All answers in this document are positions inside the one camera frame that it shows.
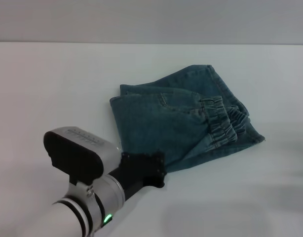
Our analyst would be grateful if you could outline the blue denim shorts with print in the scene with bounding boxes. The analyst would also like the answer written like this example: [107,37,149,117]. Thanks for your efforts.
[109,64,266,174]

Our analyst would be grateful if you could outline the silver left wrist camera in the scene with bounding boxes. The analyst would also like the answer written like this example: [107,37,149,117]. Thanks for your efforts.
[42,126,123,186]

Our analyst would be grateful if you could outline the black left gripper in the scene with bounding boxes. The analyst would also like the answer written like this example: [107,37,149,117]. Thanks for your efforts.
[109,151,167,198]

